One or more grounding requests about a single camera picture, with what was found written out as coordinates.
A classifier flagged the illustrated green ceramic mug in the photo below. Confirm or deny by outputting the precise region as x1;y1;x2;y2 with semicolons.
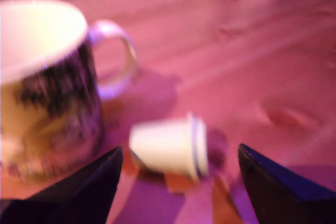
0;0;139;186

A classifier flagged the pale coffee capsule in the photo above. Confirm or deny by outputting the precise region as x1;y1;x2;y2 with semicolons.
128;112;209;182

